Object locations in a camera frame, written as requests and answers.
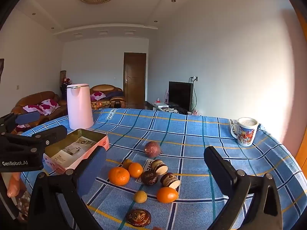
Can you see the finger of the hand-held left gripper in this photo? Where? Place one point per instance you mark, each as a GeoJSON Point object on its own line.
{"type": "Point", "coordinates": [52, 135]}
{"type": "Point", "coordinates": [27, 118]}

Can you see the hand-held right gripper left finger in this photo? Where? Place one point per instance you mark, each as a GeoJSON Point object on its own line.
{"type": "Point", "coordinates": [94, 165]}

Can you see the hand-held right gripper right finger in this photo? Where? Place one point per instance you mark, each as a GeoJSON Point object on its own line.
{"type": "Point", "coordinates": [215, 163]}

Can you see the large orange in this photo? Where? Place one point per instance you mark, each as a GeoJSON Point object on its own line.
{"type": "Point", "coordinates": [119, 176]}

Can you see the pink tin box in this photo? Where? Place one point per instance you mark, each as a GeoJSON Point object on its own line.
{"type": "Point", "coordinates": [91, 134]}

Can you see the small yellow orange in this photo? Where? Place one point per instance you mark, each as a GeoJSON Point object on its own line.
{"type": "Point", "coordinates": [126, 163]}

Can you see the small brown wrapper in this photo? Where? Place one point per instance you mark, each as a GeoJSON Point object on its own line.
{"type": "Point", "coordinates": [169, 179]}

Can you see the yellowish brown kiwi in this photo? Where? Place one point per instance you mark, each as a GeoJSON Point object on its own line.
{"type": "Point", "coordinates": [140, 196]}

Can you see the dark wrinkled passion fruit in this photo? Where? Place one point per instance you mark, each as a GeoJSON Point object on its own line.
{"type": "Point", "coordinates": [149, 177]}

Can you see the patterned brown round cake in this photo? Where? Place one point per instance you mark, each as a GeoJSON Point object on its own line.
{"type": "Point", "coordinates": [158, 166]}

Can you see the brown embossed cake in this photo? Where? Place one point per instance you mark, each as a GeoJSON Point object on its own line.
{"type": "Point", "coordinates": [138, 218]}

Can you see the pinkish brown round fruit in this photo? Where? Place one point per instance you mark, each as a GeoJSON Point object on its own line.
{"type": "Point", "coordinates": [157, 228]}

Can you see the person's left hand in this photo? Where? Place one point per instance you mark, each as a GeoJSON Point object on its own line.
{"type": "Point", "coordinates": [14, 184]}

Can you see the white pink floral pillow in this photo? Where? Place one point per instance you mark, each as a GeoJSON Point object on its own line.
{"type": "Point", "coordinates": [97, 95]}
{"type": "Point", "coordinates": [31, 108]}
{"type": "Point", "coordinates": [49, 106]}

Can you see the white printed booklet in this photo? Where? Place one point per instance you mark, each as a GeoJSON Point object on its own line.
{"type": "Point", "coordinates": [69, 151]}

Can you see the brown leather sofa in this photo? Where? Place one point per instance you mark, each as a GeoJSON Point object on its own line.
{"type": "Point", "coordinates": [36, 96]}

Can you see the blue plaid tablecloth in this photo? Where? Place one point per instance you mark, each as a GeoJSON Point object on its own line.
{"type": "Point", "coordinates": [191, 136]}

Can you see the pink electric kettle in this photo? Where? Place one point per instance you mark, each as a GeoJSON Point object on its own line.
{"type": "Point", "coordinates": [79, 107]}

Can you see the white printed mug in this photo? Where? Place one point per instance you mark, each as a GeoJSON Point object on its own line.
{"type": "Point", "coordinates": [247, 134]}

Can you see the brown corner ornament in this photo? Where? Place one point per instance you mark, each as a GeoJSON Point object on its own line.
{"type": "Point", "coordinates": [63, 81]}

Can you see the white plastic bag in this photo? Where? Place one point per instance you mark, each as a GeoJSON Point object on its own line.
{"type": "Point", "coordinates": [196, 112]}

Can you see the purple passion fruit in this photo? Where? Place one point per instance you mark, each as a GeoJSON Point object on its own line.
{"type": "Point", "coordinates": [153, 149]}

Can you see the brown leather armchair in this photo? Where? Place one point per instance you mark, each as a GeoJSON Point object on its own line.
{"type": "Point", "coordinates": [103, 88]}

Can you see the purple blanket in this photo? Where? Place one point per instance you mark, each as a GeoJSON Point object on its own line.
{"type": "Point", "coordinates": [115, 93]}

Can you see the black television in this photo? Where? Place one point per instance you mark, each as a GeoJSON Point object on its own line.
{"type": "Point", "coordinates": [179, 95]}

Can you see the white flat box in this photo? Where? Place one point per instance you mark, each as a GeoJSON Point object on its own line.
{"type": "Point", "coordinates": [160, 105]}

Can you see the low television stand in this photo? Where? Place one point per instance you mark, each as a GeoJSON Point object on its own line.
{"type": "Point", "coordinates": [156, 107]}

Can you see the orange wooden panel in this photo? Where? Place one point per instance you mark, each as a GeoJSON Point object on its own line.
{"type": "Point", "coordinates": [302, 153]}

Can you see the brown wooden door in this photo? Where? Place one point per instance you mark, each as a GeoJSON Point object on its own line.
{"type": "Point", "coordinates": [134, 76]}

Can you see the dark wall picture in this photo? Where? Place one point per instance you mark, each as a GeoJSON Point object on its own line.
{"type": "Point", "coordinates": [1, 69]}

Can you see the white wall socket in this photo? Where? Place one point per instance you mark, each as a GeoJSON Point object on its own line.
{"type": "Point", "coordinates": [195, 78]}

